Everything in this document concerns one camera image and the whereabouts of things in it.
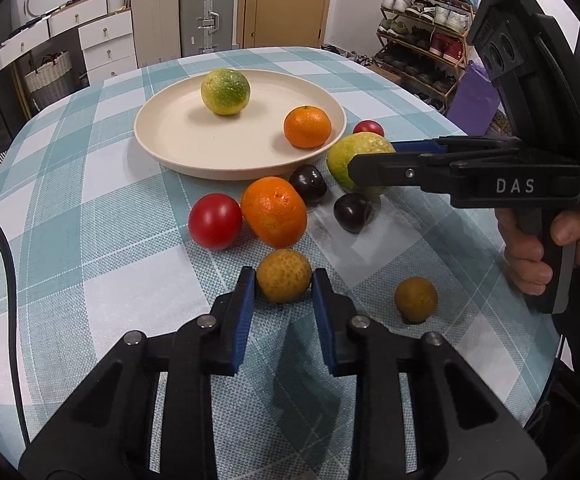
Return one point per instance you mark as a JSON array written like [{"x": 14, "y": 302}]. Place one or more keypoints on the white drawer cabinet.
[{"x": 105, "y": 35}]

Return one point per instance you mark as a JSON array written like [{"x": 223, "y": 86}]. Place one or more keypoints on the rows of shoes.
[{"x": 445, "y": 17}]

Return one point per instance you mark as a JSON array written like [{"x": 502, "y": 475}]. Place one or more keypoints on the cream suitcase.
[{"x": 155, "y": 20}]

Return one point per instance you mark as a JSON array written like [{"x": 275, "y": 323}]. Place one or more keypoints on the pile of loose shoes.
[{"x": 350, "y": 55}]

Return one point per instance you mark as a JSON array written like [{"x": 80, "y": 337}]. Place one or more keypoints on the large red tomato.
[{"x": 215, "y": 221}]

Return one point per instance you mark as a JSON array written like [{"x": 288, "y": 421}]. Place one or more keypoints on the orange tangerine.
[
  {"x": 307, "y": 126},
  {"x": 274, "y": 212}
]

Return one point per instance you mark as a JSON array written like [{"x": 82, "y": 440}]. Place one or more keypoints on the purple bag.
[{"x": 472, "y": 100}]

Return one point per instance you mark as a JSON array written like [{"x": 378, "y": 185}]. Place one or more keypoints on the yellow green guava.
[{"x": 360, "y": 144}]

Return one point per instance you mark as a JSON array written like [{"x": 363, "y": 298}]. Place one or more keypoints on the small red tomato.
[{"x": 368, "y": 127}]

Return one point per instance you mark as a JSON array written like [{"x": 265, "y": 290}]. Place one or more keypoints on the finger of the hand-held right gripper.
[
  {"x": 395, "y": 172},
  {"x": 420, "y": 147}
]

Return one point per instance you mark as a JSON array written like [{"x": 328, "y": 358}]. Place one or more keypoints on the teal checked tablecloth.
[{"x": 95, "y": 240}]

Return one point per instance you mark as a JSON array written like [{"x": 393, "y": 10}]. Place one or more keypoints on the green yellow citrus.
[{"x": 225, "y": 91}]

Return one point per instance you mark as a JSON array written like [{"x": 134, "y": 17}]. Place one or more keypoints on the person's right hand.
[{"x": 522, "y": 260}]

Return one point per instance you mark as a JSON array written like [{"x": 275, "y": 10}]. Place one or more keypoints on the woven laundry basket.
[{"x": 50, "y": 80}]

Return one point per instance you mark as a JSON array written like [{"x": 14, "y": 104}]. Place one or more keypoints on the wooden shoe rack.
[{"x": 462, "y": 50}]

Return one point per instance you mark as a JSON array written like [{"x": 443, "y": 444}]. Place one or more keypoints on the silver suitcase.
[{"x": 207, "y": 15}]

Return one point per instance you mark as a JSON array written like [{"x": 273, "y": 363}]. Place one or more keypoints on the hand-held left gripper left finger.
[{"x": 242, "y": 320}]

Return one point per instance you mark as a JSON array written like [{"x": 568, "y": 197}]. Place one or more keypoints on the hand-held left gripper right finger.
[{"x": 322, "y": 320}]

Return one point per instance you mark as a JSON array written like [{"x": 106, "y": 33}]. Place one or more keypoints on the wooden door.
[{"x": 285, "y": 5}]

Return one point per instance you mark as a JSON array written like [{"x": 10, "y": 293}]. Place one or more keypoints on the brown longan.
[
  {"x": 416, "y": 299},
  {"x": 284, "y": 276}
]

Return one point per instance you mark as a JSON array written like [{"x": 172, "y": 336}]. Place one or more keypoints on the cream round plate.
[{"x": 210, "y": 135}]

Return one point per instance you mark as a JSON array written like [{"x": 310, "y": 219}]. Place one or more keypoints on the dark plum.
[
  {"x": 352, "y": 212},
  {"x": 307, "y": 182}
]

